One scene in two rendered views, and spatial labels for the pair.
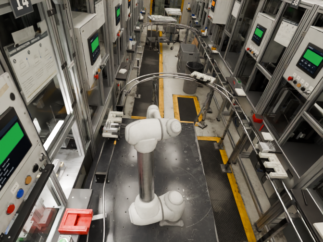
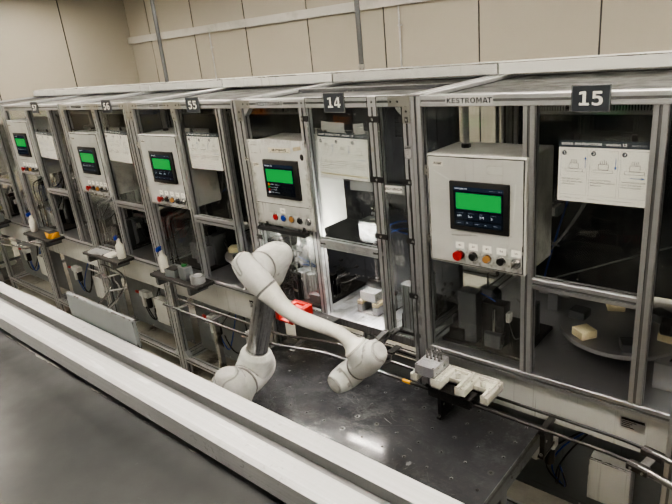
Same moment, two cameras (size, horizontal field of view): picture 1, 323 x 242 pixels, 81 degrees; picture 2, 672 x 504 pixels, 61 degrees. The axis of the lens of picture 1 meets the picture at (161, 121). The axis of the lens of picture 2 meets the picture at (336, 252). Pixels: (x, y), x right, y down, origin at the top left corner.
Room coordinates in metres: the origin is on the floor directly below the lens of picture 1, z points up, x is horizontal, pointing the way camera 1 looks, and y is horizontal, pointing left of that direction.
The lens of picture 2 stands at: (2.67, -1.27, 2.26)
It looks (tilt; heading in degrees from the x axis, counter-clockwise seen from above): 20 degrees down; 138
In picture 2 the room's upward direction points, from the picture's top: 6 degrees counter-clockwise
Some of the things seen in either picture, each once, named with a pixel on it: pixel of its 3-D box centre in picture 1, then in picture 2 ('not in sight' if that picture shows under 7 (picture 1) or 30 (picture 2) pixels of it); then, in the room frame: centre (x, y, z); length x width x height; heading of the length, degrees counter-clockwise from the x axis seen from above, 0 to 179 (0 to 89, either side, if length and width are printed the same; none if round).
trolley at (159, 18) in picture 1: (161, 31); not in sight; (6.42, 0.37, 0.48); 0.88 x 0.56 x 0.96; 113
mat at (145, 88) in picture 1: (152, 57); not in sight; (5.46, 0.50, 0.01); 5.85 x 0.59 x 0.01; 5
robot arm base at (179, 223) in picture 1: (171, 210); not in sight; (0.69, -0.17, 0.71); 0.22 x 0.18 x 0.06; 5
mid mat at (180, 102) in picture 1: (187, 108); not in sight; (3.07, -0.47, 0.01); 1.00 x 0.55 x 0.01; 5
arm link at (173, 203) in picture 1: (172, 204); (230, 391); (0.67, -0.16, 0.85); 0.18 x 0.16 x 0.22; 111
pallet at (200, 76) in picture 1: (202, 78); not in sight; (2.75, -0.55, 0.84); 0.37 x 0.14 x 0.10; 63
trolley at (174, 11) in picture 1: (172, 23); not in sight; (7.72, 0.08, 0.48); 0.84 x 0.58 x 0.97; 13
